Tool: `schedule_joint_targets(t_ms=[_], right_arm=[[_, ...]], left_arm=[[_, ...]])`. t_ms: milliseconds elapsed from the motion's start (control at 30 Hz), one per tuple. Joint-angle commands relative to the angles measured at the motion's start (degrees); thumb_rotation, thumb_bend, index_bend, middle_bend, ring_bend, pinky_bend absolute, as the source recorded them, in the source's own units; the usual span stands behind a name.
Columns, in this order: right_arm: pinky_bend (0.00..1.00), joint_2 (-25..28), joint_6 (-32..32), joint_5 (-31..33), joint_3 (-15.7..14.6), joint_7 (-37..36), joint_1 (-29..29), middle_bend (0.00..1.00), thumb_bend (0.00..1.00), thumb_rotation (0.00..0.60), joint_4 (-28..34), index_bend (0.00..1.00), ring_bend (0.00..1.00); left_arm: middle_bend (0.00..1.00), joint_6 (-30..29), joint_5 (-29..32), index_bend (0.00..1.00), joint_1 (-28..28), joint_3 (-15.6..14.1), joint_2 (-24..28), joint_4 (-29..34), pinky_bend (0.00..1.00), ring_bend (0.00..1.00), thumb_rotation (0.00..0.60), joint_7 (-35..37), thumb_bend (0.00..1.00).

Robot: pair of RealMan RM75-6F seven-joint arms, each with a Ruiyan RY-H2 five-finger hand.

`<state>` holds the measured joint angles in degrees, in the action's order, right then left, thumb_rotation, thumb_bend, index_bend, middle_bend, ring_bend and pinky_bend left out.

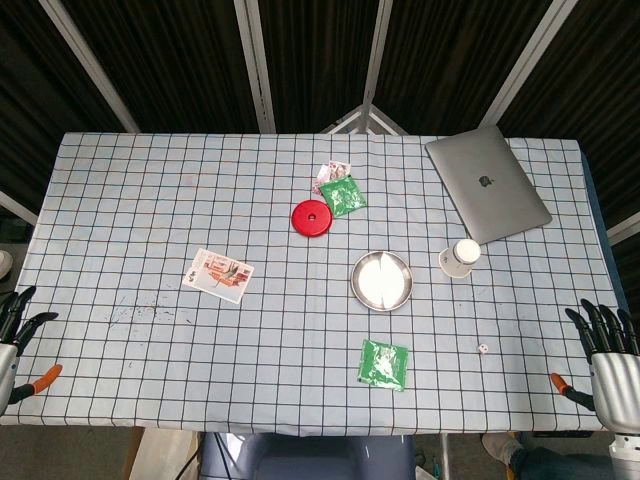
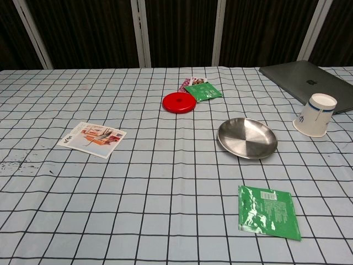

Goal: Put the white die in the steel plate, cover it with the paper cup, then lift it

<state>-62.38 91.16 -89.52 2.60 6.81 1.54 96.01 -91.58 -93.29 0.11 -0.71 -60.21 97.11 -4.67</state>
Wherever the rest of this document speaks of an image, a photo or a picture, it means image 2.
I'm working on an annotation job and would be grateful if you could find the white paper cup blue band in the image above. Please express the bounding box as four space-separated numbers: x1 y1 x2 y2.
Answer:
292 93 338 138

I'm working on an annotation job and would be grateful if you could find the silver metal plate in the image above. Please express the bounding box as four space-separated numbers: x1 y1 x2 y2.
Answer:
217 117 279 160

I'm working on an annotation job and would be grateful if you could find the red round plastic disc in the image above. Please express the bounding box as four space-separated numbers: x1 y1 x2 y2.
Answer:
162 92 197 114

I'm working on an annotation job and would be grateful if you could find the pink white packet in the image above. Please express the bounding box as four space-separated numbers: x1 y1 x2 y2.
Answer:
178 78 192 93

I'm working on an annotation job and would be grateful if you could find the green foil sachet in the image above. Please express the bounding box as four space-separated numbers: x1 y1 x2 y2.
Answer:
184 82 223 103
237 185 302 241

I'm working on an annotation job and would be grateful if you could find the queen face playing card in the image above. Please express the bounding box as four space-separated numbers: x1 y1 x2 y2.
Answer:
189 76 209 86

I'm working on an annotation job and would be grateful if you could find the light blue checked tablecloth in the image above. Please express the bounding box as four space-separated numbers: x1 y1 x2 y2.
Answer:
0 66 353 265

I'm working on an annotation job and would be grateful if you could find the illustrated postcard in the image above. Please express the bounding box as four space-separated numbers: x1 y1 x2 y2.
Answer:
57 121 127 160

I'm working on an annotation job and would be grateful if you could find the grey closed laptop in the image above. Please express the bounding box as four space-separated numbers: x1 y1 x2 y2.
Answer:
259 60 353 115

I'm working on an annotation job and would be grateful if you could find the white partition frame post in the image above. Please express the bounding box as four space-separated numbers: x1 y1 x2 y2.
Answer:
130 0 152 68
13 0 54 70
297 0 327 61
212 0 227 67

